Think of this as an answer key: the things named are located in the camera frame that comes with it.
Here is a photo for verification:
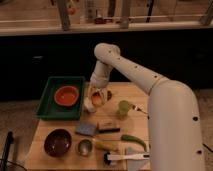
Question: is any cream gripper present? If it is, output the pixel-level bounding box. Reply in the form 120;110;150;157
87;84;108;107

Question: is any orange apple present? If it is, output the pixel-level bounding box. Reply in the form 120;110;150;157
92;93;103;107

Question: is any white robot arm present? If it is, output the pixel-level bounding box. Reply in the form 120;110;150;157
90;43;205;171

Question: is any white paper cup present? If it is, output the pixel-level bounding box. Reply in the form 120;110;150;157
84;97;96;113

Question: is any green cup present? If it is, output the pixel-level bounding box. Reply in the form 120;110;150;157
118;100;131;117

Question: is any small metal cup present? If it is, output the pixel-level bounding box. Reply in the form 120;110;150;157
77;139;93;156

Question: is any orange bowl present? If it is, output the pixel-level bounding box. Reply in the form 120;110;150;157
54;85;79;107

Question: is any blue sponge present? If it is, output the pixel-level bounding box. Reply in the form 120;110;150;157
75;122;96;136

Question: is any green chili pepper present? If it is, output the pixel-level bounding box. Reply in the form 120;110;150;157
120;134;147;152

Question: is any green plastic tray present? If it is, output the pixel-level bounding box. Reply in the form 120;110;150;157
37;76;85;120

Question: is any dark red bowl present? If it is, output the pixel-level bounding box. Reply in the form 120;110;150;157
44;129;72;157

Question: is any grey cloth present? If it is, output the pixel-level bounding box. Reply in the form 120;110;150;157
125;147;148;171

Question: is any black stand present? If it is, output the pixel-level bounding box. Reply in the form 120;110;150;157
0;131;14;171

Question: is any white handled brush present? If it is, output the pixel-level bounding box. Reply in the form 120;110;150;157
104;153;149;165

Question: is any black cable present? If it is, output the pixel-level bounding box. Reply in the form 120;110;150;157
203;143;213;154

